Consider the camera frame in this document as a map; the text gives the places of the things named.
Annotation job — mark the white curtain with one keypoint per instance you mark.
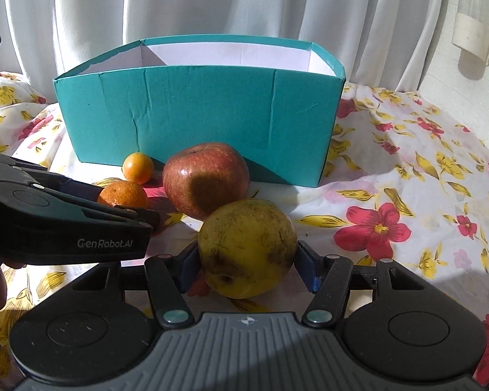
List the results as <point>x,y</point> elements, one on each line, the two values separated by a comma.
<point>228,4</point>

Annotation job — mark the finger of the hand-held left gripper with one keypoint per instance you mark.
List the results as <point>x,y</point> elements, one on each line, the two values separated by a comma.
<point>106,199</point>

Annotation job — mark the white wall pipe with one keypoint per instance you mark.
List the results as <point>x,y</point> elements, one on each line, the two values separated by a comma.
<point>472,32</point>

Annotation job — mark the yellow speckled guava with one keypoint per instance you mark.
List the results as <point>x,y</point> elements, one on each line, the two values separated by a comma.
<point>246,248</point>

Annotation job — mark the orange mandarin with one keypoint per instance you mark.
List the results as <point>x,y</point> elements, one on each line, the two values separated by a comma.
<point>122,195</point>
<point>138,167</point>

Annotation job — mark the red apple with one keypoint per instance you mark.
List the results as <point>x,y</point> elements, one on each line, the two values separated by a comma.
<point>205,179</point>

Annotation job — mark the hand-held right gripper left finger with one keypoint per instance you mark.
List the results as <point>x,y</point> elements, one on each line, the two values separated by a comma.
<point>187,271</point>

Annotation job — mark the floral printed cloth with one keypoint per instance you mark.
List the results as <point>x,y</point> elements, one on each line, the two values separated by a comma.
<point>411,195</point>

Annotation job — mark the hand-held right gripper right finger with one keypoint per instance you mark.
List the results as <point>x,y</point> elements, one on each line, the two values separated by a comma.
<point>305,271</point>

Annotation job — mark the teal cardboard box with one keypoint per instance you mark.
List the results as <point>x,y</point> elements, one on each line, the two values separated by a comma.
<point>208,118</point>

